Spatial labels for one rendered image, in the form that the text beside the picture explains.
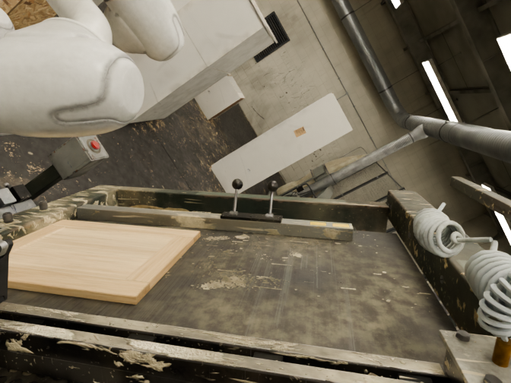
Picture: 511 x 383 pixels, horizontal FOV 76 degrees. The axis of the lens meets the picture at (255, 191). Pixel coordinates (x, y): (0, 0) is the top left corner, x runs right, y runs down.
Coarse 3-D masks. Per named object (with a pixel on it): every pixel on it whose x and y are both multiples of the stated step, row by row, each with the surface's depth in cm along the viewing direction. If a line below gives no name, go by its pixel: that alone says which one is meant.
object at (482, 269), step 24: (480, 192) 54; (432, 216) 58; (504, 216) 47; (432, 240) 53; (456, 240) 52; (480, 240) 48; (480, 264) 40; (504, 264) 37; (480, 288) 38; (504, 288) 41
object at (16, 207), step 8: (8, 184) 116; (0, 192) 108; (8, 192) 111; (16, 192) 114; (24, 192) 116; (0, 200) 108; (8, 200) 110; (16, 200) 115; (24, 200) 117; (32, 200) 120; (0, 208) 108; (8, 208) 111; (16, 208) 113; (24, 208) 116; (0, 216) 107
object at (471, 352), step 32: (0, 320) 49; (32, 320) 50; (64, 320) 50; (96, 320) 50; (128, 320) 50; (480, 320) 37; (0, 352) 48; (32, 352) 47; (64, 352) 46; (96, 352) 45; (128, 352) 44; (160, 352) 43; (192, 352) 43; (224, 352) 45; (256, 352) 44; (288, 352) 44; (320, 352) 44; (352, 352) 44; (448, 352) 40; (480, 352) 39
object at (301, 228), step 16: (80, 208) 115; (96, 208) 115; (112, 208) 115; (128, 208) 115; (144, 208) 115; (160, 224) 110; (176, 224) 109; (192, 224) 108; (208, 224) 107; (224, 224) 106; (240, 224) 105; (256, 224) 104; (272, 224) 103; (288, 224) 102; (304, 224) 102
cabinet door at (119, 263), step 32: (64, 224) 105; (96, 224) 105; (32, 256) 83; (64, 256) 83; (96, 256) 83; (128, 256) 83; (160, 256) 83; (32, 288) 70; (64, 288) 68; (96, 288) 68; (128, 288) 68
